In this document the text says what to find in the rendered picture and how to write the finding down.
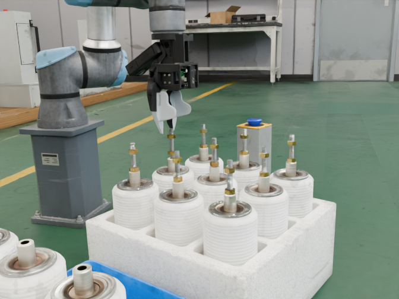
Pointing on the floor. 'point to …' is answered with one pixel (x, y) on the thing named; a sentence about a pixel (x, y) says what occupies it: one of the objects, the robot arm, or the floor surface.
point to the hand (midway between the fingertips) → (164, 126)
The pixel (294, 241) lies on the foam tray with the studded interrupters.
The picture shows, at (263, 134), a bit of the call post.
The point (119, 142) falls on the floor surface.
